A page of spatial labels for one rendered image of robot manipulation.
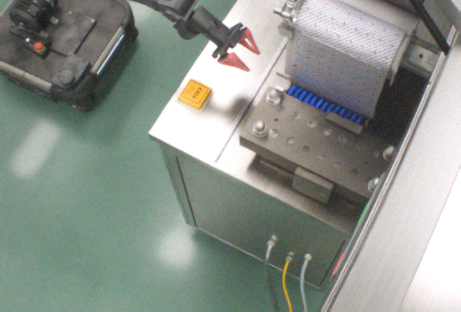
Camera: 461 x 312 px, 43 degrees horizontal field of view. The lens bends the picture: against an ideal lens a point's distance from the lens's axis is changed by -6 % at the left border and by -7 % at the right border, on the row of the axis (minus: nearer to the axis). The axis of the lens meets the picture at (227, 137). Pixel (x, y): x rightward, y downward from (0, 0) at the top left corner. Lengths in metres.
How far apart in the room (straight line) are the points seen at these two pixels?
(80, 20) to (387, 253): 2.17
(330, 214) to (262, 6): 0.68
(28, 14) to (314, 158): 1.57
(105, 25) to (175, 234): 0.95
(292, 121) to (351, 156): 0.17
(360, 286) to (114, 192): 1.94
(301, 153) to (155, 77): 1.43
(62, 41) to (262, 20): 1.13
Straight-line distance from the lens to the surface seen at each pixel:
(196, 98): 1.73
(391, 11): 1.54
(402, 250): 0.84
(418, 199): 0.86
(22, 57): 2.80
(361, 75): 1.45
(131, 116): 2.78
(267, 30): 1.87
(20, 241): 2.71
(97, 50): 2.70
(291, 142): 1.56
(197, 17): 1.58
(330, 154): 1.55
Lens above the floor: 2.44
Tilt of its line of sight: 65 degrees down
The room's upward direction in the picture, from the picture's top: 5 degrees counter-clockwise
